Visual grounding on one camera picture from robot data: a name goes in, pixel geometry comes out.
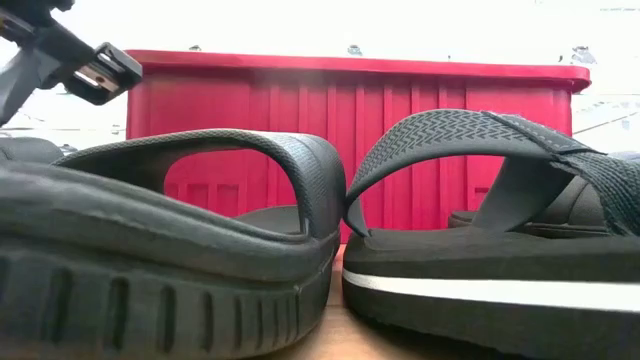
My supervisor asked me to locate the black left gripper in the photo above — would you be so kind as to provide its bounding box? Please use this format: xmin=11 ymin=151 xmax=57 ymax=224
xmin=0 ymin=0 xmax=144 ymax=126

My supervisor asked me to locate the black slide sandal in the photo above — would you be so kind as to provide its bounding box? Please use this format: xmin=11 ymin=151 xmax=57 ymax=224
xmin=0 ymin=137 xmax=66 ymax=164
xmin=0 ymin=128 xmax=348 ymax=360

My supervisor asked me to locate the red plastic bin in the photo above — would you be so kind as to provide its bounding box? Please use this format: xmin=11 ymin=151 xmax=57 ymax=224
xmin=124 ymin=48 xmax=592 ymax=244

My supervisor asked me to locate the black flip-flop sandal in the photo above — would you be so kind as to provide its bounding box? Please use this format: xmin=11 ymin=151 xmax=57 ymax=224
xmin=341 ymin=108 xmax=640 ymax=360

